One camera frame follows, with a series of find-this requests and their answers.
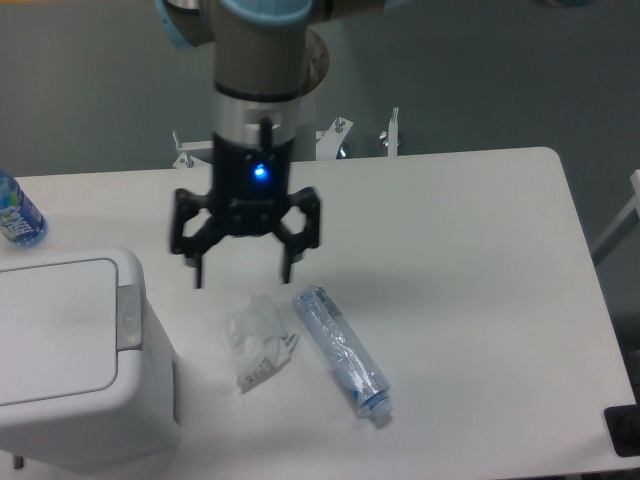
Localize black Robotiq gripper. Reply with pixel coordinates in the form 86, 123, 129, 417
169, 134, 321, 289

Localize white push-button trash can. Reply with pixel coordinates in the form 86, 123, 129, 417
1, 247, 181, 470

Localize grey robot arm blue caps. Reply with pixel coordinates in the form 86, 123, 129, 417
156, 1, 398, 282

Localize crumpled clear plastic wrapper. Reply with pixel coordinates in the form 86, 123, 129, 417
224, 294, 300, 393

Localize empty clear plastic bottle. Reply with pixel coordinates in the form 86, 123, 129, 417
292, 285, 393, 426

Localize blue labelled water bottle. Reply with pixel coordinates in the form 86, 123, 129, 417
1, 171, 48, 247

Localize black object at table edge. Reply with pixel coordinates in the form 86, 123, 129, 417
604, 404, 639, 458

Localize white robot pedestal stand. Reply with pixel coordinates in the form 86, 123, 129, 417
172, 106, 402, 169

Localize white frame at right edge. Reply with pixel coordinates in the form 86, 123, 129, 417
591, 170, 639, 265

